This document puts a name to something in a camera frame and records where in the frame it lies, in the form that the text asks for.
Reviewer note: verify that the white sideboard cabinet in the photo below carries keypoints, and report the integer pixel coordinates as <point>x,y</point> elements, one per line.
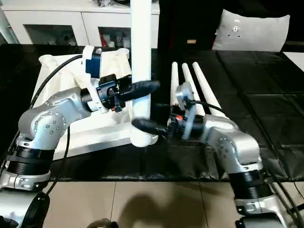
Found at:
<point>59,16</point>

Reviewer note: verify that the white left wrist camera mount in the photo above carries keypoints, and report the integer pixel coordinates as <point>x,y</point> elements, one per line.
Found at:
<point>92,65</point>

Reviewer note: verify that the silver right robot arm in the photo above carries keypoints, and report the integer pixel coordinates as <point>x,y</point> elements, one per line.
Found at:
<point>228,142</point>

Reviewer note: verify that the red packet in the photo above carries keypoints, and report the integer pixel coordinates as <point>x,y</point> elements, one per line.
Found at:
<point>103,39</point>

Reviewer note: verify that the black work mat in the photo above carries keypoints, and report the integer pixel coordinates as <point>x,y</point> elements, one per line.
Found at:
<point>261,107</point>

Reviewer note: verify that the black cabinet with gold label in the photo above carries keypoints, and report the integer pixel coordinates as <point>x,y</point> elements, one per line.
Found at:
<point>190,21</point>

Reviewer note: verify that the dark robot foot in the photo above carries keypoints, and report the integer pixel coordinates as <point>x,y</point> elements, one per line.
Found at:
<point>102,224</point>

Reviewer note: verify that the black round helmet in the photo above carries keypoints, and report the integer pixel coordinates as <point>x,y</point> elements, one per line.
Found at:
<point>122,1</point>

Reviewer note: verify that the grey cushion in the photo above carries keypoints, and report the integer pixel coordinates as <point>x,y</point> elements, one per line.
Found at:
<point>251,33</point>

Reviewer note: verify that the white plastic table top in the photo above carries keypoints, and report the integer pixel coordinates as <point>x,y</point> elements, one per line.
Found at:
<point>102,135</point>

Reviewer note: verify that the white flat board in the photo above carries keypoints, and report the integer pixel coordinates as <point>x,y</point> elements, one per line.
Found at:
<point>297,58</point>

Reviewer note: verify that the white plastic table leg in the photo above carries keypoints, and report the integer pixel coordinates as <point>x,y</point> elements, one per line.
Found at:
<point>204,83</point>
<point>190,80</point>
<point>141,35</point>
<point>175,78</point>

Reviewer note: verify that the black crumpled bundle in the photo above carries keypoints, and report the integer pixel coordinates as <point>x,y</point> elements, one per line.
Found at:
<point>103,3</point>

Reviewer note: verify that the small white jar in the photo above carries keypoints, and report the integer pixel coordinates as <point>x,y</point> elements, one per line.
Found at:
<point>111,44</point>
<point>125,42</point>

